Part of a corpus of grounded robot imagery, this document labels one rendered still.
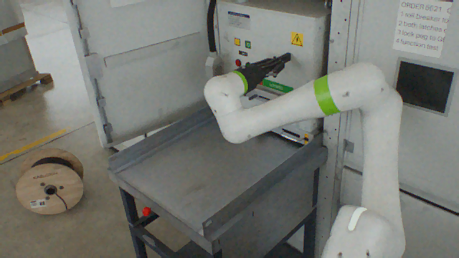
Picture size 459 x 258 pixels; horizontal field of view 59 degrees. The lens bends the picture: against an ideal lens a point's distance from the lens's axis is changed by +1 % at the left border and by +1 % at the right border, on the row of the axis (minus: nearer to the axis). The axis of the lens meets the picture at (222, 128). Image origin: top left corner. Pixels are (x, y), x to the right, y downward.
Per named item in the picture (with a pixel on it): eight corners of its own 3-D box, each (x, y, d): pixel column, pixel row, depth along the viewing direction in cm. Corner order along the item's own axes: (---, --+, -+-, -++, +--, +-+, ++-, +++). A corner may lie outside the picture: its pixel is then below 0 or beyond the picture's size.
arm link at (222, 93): (211, 79, 127) (192, 87, 135) (227, 115, 128) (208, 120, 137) (241, 64, 135) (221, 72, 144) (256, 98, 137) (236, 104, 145)
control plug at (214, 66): (214, 97, 183) (211, 59, 173) (207, 93, 186) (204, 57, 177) (226, 90, 187) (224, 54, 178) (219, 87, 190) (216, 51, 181)
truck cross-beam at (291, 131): (313, 147, 167) (313, 135, 164) (219, 110, 201) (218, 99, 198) (319, 142, 170) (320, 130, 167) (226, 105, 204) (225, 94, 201)
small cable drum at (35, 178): (89, 188, 295) (75, 141, 274) (90, 207, 277) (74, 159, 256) (30, 201, 286) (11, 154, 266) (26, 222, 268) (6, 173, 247)
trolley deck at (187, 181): (212, 255, 132) (211, 242, 129) (110, 179, 171) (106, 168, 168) (327, 160, 172) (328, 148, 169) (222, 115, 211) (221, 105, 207)
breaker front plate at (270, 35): (307, 136, 167) (313, 21, 142) (223, 102, 197) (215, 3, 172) (309, 135, 167) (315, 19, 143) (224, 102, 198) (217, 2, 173)
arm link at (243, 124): (319, 74, 124) (310, 83, 115) (333, 110, 126) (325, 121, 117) (223, 111, 144) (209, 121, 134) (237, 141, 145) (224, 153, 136)
